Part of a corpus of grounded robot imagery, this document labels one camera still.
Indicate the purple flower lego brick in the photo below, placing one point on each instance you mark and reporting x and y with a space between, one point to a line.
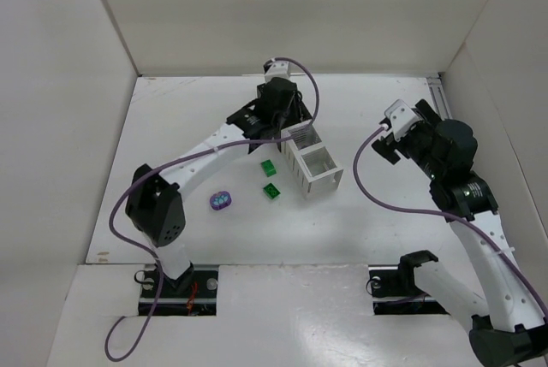
220 200

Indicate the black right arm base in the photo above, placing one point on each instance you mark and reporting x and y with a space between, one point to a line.
393 289

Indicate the white slotted container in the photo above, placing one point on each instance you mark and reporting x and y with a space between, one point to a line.
312 166

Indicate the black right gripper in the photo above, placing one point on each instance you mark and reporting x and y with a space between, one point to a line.
392 145

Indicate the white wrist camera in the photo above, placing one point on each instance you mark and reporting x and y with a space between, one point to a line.
276 69
401 117

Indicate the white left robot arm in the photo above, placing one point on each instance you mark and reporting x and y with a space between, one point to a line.
154 202

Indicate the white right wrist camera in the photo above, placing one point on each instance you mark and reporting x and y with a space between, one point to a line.
401 117

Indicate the black slotted container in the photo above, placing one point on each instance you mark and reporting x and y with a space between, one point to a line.
280 103

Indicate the green 2x2 lego brick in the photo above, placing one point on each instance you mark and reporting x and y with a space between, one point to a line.
268 168

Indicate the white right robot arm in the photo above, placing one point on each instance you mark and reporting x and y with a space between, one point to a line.
506 324

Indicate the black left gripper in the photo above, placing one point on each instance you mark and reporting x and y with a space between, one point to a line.
295 110

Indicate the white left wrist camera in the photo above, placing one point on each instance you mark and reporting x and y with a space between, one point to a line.
276 69

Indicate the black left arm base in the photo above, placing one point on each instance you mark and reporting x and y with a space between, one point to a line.
198 298

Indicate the aluminium rail right side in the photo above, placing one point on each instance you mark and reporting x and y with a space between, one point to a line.
439 98

